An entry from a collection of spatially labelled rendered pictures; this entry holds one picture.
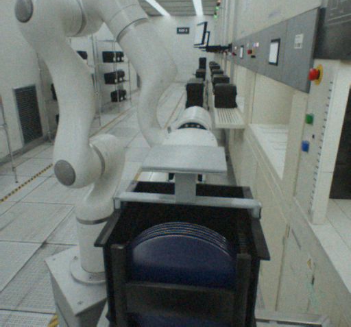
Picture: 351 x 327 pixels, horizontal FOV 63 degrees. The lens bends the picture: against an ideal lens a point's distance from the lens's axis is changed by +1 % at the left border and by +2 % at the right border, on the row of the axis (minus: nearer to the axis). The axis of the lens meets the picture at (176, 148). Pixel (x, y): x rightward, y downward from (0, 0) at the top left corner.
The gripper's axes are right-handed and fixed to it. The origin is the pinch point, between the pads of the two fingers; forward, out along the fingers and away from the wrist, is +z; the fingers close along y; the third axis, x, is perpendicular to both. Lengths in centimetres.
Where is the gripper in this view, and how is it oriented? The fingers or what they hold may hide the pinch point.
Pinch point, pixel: (186, 166)
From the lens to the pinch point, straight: 45.3
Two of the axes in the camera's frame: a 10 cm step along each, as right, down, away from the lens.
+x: 0.1, -9.5, -3.2
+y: -9.9, -0.4, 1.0
